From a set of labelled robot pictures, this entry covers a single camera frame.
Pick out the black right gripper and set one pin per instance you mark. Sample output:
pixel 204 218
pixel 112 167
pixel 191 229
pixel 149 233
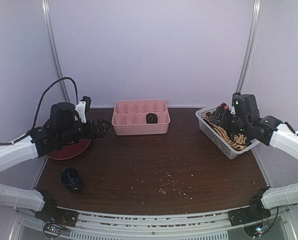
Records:
pixel 220 116

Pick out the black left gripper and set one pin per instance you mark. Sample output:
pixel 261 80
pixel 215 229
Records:
pixel 100 132

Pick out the leopard print tie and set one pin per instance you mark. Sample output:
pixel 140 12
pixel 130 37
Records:
pixel 237 142

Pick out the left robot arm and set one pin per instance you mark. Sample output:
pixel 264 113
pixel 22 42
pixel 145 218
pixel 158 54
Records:
pixel 66 126

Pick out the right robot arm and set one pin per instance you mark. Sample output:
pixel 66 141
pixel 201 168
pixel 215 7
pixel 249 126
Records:
pixel 243 119

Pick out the white plastic mesh basket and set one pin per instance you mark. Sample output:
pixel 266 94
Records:
pixel 229 151

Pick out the pink divided organizer box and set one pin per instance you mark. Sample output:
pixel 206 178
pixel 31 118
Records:
pixel 129 117

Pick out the red round plate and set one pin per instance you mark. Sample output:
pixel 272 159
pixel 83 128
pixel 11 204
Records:
pixel 70 151

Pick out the rolled black tie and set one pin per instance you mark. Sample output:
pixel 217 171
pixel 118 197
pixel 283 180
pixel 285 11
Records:
pixel 151 118

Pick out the dark blue cup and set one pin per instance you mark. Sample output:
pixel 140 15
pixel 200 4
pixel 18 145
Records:
pixel 72 180

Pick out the left circuit board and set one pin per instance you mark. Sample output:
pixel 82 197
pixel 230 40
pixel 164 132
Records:
pixel 51 231

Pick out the circuit board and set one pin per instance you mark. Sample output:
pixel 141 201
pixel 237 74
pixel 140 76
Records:
pixel 257 230
pixel 51 231

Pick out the right circuit board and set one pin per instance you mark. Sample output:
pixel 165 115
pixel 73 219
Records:
pixel 257 230

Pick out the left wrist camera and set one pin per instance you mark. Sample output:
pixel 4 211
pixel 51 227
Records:
pixel 82 108

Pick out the right aluminium corner post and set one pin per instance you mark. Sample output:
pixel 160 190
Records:
pixel 250 46

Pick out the aluminium corner post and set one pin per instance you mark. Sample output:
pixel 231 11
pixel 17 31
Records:
pixel 250 46
pixel 51 38

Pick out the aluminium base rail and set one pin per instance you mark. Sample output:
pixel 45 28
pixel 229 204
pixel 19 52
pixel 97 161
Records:
pixel 215 225

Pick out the left aluminium corner post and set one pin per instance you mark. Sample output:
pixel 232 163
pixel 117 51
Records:
pixel 51 38

